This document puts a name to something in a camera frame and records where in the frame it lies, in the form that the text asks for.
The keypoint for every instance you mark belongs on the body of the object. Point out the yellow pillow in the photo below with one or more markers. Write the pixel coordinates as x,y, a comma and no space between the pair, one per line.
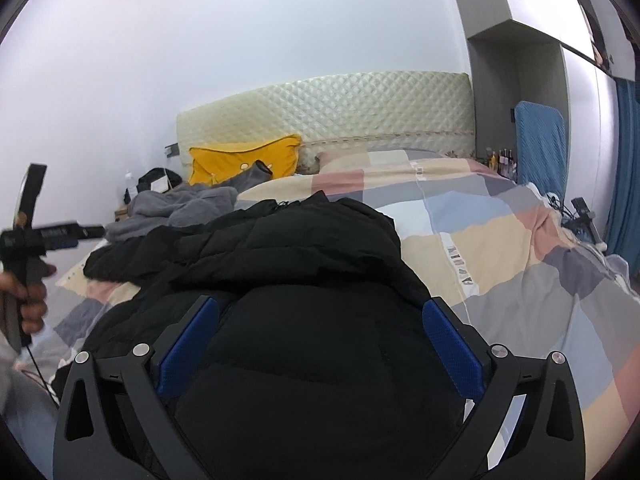
225,160

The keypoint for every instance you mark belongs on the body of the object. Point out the pink grey pillow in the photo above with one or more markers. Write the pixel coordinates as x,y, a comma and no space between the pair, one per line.
380,156

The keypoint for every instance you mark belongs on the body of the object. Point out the grey wardrobe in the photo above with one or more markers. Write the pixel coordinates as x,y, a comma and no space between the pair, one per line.
515,60

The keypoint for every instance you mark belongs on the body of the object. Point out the black down jacket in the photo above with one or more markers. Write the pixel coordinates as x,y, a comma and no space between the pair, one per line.
310,310

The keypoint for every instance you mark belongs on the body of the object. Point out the checked pastel duvet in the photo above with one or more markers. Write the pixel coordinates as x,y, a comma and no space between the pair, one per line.
500,260

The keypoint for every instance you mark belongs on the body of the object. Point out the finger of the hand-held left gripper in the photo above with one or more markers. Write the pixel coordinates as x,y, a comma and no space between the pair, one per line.
92,231

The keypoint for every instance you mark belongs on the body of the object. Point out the cream quilted headboard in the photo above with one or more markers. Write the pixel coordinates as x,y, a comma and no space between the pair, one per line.
350,105

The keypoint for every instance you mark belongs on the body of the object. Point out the grey fleece garment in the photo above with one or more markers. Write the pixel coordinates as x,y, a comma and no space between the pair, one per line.
190,206

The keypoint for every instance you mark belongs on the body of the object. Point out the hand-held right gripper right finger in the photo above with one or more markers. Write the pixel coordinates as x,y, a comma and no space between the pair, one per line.
452,350

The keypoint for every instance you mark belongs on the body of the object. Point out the person's left hand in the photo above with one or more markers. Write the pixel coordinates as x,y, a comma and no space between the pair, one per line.
37,312

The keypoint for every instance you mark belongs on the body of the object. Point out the dark grey sock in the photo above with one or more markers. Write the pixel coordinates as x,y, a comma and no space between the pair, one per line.
250,175

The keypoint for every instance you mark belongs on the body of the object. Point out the blue towel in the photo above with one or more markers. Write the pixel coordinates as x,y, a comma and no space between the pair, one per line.
540,145

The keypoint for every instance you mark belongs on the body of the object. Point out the blue curtain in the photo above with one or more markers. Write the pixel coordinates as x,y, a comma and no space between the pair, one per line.
625,160

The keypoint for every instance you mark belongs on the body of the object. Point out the black tripod device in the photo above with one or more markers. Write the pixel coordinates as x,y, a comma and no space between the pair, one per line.
582,207

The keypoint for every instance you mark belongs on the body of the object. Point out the cluster of small bottles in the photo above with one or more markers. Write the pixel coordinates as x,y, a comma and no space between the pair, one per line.
500,160

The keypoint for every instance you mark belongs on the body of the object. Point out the wall socket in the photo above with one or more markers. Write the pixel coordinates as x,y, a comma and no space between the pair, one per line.
172,150

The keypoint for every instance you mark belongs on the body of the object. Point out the wooden nightstand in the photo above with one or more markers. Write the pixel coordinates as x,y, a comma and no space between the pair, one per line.
120,214

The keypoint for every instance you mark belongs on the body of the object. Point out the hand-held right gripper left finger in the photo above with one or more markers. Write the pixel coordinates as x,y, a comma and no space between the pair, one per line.
187,345

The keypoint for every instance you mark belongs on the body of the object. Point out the black bag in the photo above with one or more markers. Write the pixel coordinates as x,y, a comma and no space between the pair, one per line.
152,179

